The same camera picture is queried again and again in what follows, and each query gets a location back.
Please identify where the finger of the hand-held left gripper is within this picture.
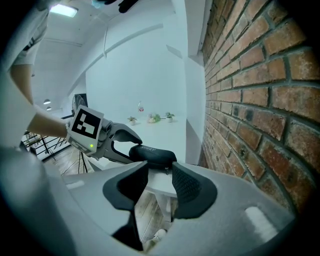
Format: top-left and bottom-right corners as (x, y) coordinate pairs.
(110, 121), (144, 146)
(103, 140), (135, 165)

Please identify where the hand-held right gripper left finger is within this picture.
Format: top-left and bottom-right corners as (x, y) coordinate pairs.
(61, 160), (150, 252)

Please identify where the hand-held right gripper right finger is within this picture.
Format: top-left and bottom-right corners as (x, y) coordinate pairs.
(151, 161), (300, 256)

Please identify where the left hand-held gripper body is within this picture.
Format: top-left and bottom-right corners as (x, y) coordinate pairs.
(65, 104), (115, 160)

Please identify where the person's left forearm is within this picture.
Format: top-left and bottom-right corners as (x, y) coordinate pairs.
(26, 103), (73, 139)

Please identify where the black metal railing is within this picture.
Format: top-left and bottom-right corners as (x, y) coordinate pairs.
(21, 131), (74, 161)

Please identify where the white shoe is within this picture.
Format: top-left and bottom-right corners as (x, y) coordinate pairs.
(151, 228), (168, 243)

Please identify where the person's grey t-shirt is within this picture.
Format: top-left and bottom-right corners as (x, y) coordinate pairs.
(4, 0), (50, 73)

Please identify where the rectangular ceiling light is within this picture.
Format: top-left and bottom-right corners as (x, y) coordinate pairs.
(49, 3), (79, 18)

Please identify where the black cable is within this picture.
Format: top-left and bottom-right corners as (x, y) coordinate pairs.
(76, 151), (90, 174)

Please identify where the black head-worn camera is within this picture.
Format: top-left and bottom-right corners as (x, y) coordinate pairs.
(103, 0), (141, 14)

